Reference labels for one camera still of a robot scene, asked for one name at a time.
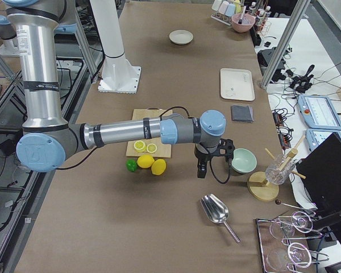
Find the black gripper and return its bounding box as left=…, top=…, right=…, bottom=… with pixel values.
left=194, top=138, right=234, bottom=179

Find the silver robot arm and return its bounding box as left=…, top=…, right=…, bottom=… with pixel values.
left=6, top=1, right=235, bottom=178

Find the cream rectangular tray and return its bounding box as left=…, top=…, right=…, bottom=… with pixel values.
left=220, top=68, right=255, bottom=101

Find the black tray with wine glasses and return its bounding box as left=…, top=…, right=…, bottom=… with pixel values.
left=255, top=210, right=329, bottom=272

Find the wooden cutting board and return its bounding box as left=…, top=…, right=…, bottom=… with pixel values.
left=126, top=108, right=172, bottom=159

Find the mint green bowl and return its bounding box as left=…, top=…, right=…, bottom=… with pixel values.
left=232, top=148, right=257, bottom=173

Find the whole yellow lemon two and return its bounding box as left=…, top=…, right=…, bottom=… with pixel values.
left=151, top=159, right=167, bottom=176

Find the metal scoop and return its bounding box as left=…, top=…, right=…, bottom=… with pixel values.
left=201, top=193, right=241, bottom=243

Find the lemon slice two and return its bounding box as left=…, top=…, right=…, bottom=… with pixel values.
left=146, top=143, right=157, bottom=154

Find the whole yellow lemon one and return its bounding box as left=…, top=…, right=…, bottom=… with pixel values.
left=136, top=155, right=155, bottom=168

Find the wooden mug tree stand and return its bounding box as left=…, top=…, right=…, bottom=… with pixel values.
left=247, top=135, right=306, bottom=201

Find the lemon slice one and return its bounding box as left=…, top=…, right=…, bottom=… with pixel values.
left=134, top=140, right=147, bottom=152

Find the grey folded cloth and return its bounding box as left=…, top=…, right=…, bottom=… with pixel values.
left=231, top=105, right=254, bottom=123

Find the green lime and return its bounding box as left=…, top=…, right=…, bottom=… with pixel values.
left=126, top=159, right=138, bottom=172

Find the clear glass cup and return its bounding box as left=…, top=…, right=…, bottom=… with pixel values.
left=265, top=155, right=295, bottom=185

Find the blue teach pendant two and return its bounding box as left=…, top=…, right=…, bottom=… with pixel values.
left=305, top=129, right=341, bottom=152

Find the black monitor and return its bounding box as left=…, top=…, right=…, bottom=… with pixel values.
left=297, top=133, right=341, bottom=213

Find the blue teach pendant one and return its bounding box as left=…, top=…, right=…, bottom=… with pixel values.
left=297, top=94, right=341, bottom=131

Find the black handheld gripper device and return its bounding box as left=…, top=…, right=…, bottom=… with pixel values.
left=289, top=64, right=315, bottom=94

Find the cream round plate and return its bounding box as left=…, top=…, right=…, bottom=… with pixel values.
left=169, top=30, right=194, bottom=45

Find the pink bowl with ice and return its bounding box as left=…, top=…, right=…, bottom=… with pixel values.
left=231, top=14, right=255, bottom=33

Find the cup rack with pastel cups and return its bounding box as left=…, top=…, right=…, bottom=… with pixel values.
left=211, top=0, right=244, bottom=26

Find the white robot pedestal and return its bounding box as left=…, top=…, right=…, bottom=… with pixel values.
left=90, top=0, right=142, bottom=94

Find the wire rack with bottles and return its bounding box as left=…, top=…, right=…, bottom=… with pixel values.
left=248, top=2, right=271, bottom=36

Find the aluminium frame post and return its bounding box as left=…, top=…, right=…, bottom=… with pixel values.
left=260, top=0, right=310, bottom=90

